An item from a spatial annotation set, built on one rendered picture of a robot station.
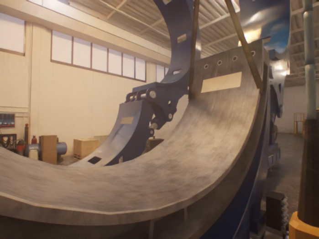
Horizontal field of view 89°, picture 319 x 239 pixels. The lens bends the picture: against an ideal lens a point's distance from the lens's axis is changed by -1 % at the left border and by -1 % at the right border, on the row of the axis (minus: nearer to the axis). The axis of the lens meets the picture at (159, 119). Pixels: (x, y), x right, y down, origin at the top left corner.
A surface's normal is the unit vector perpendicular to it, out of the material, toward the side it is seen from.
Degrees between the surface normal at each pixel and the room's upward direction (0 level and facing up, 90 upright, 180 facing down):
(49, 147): 90
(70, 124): 90
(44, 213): 90
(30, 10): 90
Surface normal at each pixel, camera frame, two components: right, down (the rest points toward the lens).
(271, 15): -0.72, -0.16
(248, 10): -0.72, 0.08
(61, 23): 0.70, -0.02
